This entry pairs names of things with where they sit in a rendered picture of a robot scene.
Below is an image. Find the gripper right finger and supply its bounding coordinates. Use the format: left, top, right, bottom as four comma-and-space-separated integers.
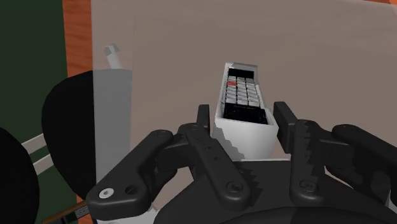
272, 101, 397, 207

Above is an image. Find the white remote control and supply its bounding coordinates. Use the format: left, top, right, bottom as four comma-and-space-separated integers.
212, 61, 279, 161

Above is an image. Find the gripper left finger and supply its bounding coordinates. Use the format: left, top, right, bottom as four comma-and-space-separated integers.
85, 104, 263, 222

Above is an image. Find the dark green rug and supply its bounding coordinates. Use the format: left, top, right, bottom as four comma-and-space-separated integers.
0, 0, 78, 224

